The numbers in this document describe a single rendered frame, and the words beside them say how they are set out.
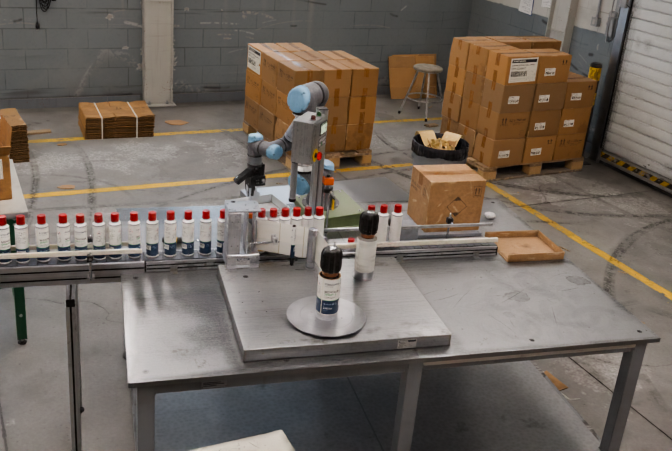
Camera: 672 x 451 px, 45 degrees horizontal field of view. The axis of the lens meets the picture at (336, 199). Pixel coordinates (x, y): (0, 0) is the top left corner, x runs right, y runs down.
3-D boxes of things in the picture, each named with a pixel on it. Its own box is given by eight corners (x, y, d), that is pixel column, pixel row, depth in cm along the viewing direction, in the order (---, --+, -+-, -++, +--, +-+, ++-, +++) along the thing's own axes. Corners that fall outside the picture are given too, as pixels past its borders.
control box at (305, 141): (290, 161, 355) (293, 120, 348) (304, 151, 371) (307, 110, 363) (312, 166, 353) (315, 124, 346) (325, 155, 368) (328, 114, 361)
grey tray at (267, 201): (241, 224, 401) (241, 214, 399) (224, 209, 416) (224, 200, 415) (289, 216, 414) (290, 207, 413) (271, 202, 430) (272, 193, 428)
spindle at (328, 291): (318, 321, 309) (324, 253, 298) (312, 309, 316) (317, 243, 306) (340, 320, 311) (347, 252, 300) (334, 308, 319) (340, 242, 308)
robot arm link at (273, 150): (288, 142, 407) (271, 136, 413) (273, 147, 399) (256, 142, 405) (288, 156, 410) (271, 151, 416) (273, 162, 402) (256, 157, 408)
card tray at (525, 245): (507, 262, 386) (508, 254, 385) (484, 239, 409) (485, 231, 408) (563, 259, 394) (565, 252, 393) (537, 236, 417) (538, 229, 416)
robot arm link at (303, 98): (324, 191, 402) (325, 83, 381) (304, 200, 392) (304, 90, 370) (305, 185, 409) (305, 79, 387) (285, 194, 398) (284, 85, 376)
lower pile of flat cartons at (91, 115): (84, 140, 747) (83, 117, 739) (77, 122, 793) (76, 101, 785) (155, 137, 772) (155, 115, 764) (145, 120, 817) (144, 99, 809)
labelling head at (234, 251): (226, 268, 344) (228, 212, 335) (222, 255, 356) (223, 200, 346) (259, 267, 348) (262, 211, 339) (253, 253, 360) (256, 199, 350)
